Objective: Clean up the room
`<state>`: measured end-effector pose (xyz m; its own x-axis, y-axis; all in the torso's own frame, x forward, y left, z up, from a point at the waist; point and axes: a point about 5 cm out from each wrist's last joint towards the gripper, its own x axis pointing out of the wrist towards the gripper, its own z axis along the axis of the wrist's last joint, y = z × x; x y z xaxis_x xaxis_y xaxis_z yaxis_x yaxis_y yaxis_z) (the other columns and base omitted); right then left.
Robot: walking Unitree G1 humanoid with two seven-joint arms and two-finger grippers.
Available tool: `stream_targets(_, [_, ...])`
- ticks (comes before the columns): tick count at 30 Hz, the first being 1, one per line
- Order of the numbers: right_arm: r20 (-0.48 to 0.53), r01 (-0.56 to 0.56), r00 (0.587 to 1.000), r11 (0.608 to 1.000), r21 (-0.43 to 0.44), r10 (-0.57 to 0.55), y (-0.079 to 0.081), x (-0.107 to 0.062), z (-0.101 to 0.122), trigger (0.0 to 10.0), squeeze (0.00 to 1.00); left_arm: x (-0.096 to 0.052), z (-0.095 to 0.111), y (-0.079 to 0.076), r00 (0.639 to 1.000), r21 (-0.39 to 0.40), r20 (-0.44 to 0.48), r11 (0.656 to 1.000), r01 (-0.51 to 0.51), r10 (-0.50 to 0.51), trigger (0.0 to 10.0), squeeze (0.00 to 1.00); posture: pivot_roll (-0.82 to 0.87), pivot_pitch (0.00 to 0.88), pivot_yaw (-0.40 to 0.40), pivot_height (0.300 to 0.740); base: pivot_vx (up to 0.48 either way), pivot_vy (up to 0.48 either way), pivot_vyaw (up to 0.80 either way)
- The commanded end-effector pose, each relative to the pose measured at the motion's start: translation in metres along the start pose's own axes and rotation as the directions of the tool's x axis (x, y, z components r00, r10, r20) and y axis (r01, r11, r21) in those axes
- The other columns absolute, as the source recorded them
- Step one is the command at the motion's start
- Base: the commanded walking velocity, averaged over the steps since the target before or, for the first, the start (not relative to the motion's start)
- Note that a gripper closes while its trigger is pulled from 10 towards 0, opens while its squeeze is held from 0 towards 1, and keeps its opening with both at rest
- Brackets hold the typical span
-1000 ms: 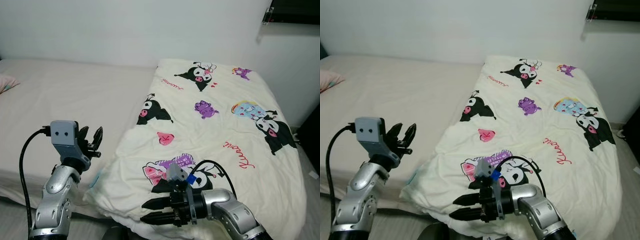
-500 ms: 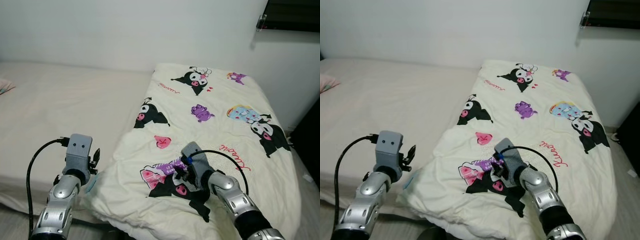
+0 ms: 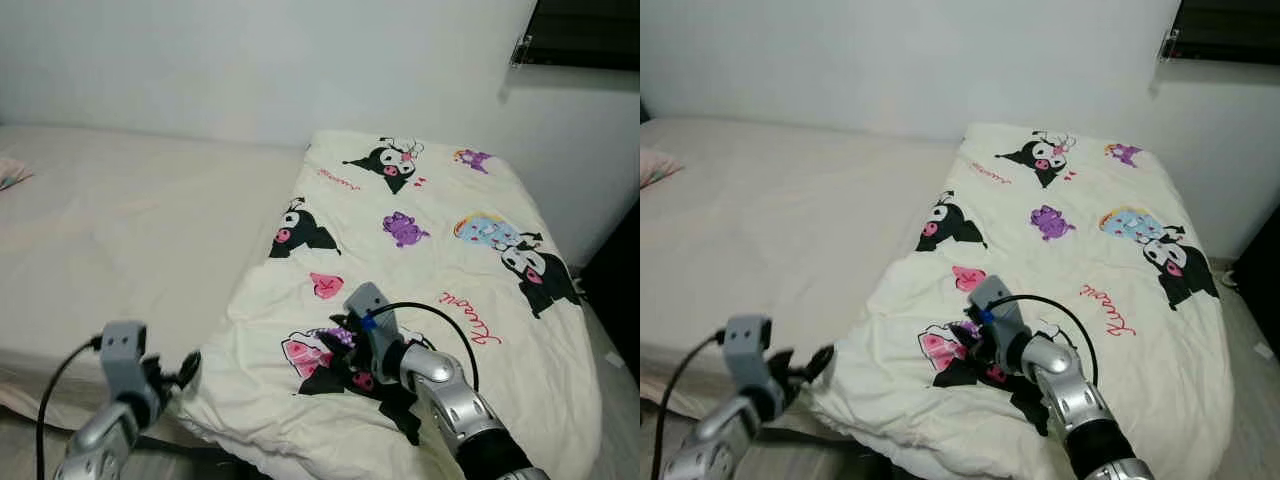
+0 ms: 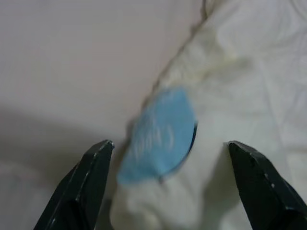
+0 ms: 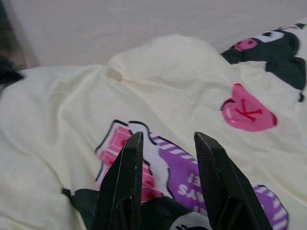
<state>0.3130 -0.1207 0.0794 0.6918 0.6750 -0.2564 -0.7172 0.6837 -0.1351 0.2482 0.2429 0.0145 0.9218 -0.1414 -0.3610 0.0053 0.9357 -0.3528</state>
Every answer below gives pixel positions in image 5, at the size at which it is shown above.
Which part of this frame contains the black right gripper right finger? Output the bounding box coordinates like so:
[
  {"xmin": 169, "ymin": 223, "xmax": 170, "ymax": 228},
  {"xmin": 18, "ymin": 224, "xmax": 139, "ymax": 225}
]
[{"xmin": 194, "ymin": 131, "xmax": 274, "ymax": 230}]

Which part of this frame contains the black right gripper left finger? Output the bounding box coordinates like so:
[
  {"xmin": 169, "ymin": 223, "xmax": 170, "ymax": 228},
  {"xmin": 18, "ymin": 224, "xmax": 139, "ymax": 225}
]
[{"xmin": 90, "ymin": 131, "xmax": 144, "ymax": 230}]

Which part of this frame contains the cream cartoon print blanket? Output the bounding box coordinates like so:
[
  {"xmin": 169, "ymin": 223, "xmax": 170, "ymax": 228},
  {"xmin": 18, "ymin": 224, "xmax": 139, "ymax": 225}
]
[{"xmin": 0, "ymin": 21, "xmax": 307, "ymax": 230}]

